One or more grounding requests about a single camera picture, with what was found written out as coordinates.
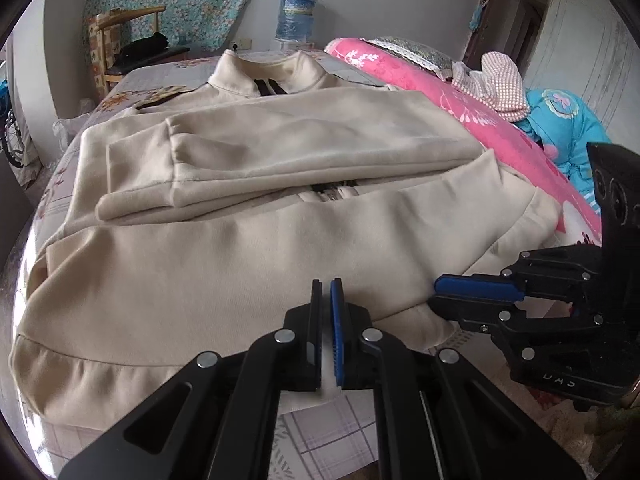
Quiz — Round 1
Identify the white water dispenser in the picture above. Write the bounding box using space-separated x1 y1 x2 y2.
272 39 317 53

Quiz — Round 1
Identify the beige fluffy rug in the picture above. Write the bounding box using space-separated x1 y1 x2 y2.
520 390 616 466

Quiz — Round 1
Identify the blue printed quilt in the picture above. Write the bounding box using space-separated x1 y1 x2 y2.
515 87 613 211

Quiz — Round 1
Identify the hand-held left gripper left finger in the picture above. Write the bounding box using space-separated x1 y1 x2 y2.
57 279 323 480

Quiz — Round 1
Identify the orange patterned box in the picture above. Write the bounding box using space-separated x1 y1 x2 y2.
87 12 108 101

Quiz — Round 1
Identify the pink checked cloth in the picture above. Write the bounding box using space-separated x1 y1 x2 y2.
452 51 530 122

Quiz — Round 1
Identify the black clothing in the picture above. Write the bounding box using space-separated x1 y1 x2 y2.
119 32 171 58

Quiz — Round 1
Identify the pink floral blanket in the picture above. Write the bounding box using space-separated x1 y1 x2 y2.
324 37 606 246

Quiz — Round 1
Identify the white door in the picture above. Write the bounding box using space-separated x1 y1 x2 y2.
522 0 640 151

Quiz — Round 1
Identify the white plastic bag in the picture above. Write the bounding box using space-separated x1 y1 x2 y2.
52 110 96 153

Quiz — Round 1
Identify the wooden chair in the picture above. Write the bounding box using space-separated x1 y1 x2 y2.
95 6 191 96

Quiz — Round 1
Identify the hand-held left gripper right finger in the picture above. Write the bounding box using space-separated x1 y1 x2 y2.
327 277 586 480

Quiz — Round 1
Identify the brown wooden door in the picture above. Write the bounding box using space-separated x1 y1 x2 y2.
462 0 553 81

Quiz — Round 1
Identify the person's right forearm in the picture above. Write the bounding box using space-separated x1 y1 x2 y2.
592 380 640 466

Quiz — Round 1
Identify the blue water bottle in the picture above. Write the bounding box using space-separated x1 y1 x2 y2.
275 0 317 43

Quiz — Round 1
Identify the cream zip jacket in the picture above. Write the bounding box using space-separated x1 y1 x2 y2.
9 49 561 428

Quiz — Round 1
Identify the bed with floral sheet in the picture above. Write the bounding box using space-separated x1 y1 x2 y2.
10 49 551 480

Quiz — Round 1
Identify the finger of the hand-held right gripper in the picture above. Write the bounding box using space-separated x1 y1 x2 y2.
428 295 608 361
433 247 608 306

